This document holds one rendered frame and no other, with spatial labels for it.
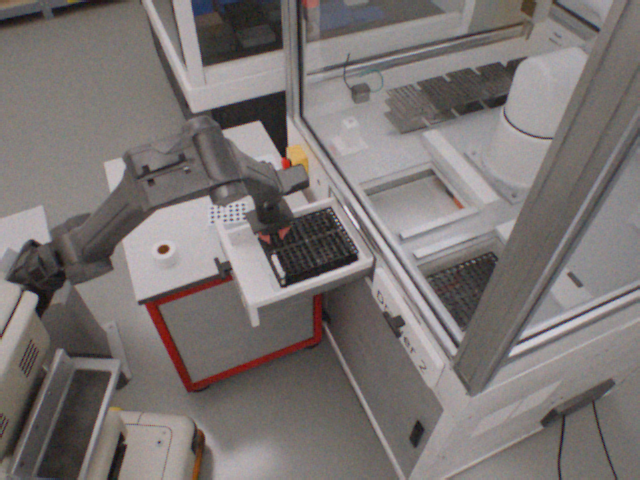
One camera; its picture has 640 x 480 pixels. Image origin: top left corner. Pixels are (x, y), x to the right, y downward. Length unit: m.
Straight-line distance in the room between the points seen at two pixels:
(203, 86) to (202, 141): 1.28
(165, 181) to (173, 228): 0.99
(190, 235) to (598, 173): 1.21
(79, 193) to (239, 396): 1.50
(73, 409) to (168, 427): 0.80
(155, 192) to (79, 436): 0.54
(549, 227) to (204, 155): 0.45
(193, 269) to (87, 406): 0.59
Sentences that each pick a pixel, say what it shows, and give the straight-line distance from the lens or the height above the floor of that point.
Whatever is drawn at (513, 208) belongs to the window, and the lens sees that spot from 0.79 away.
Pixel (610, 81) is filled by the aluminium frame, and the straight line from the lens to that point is 0.60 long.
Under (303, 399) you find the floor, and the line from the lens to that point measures 2.09.
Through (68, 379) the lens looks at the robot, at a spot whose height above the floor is 1.04.
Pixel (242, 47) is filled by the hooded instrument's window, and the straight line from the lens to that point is 1.91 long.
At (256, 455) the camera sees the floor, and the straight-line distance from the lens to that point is 2.03.
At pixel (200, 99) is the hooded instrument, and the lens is 1.94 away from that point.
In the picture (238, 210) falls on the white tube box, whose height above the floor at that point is 0.79.
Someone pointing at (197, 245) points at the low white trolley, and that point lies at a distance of 1.55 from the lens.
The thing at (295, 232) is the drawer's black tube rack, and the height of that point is 0.90.
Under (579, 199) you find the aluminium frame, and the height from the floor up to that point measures 1.51.
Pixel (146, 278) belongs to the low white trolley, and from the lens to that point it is 1.52.
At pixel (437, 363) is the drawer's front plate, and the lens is 1.15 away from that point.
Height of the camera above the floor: 1.94
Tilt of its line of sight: 50 degrees down
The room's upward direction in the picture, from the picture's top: straight up
